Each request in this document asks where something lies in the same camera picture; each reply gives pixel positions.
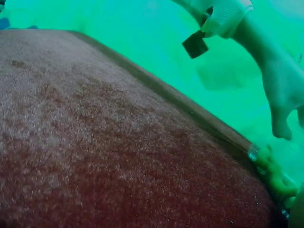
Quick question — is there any person's left hand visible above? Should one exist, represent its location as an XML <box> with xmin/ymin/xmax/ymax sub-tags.
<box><xmin>234</xmin><ymin>14</ymin><xmax>304</xmax><ymax>141</ymax></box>

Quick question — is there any person's left forearm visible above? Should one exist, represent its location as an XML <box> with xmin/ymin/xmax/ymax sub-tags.
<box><xmin>171</xmin><ymin>0</ymin><xmax>254</xmax><ymax>40</ymax></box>

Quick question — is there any yellow green lumpy object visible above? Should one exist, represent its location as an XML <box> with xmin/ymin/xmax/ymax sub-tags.
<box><xmin>247</xmin><ymin>144</ymin><xmax>300</xmax><ymax>214</ymax></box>

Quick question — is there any black wrist band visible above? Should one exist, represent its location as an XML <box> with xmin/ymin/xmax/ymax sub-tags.
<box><xmin>181</xmin><ymin>6</ymin><xmax>214</xmax><ymax>59</ymax></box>

